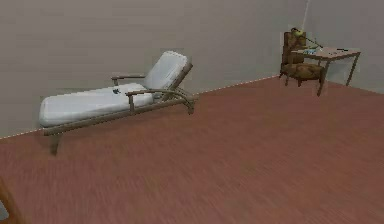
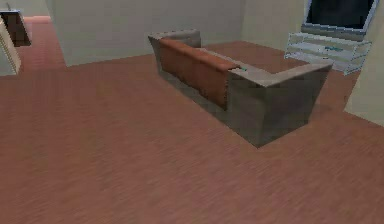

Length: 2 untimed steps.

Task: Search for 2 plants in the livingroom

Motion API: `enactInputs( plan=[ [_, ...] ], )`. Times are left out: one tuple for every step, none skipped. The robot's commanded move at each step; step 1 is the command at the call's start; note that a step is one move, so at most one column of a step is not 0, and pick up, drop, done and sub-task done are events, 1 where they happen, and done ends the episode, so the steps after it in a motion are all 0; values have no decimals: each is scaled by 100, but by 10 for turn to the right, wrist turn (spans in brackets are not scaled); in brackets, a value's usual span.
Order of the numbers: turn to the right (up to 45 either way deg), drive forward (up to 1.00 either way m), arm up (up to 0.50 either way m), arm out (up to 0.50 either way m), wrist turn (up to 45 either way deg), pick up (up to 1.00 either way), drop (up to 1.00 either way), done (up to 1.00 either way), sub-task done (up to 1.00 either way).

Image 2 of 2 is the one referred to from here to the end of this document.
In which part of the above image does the black television set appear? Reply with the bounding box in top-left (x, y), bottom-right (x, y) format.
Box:
top-left (300, 0), bottom-right (381, 42)

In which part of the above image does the grey sofa with brown cushions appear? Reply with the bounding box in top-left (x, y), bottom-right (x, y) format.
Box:
top-left (147, 29), bottom-right (334, 149)

